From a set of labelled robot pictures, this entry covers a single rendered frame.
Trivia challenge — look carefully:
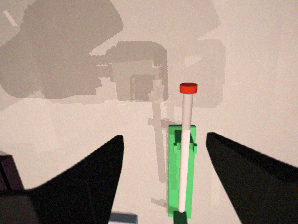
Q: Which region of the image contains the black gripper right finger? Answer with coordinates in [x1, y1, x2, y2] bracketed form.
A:
[206, 132, 298, 224]

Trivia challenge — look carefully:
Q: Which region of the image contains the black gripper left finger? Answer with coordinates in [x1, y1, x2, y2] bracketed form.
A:
[0, 135, 124, 224]

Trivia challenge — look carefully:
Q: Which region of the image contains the white pin with red head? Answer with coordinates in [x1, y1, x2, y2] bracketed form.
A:
[178, 83, 198, 212]

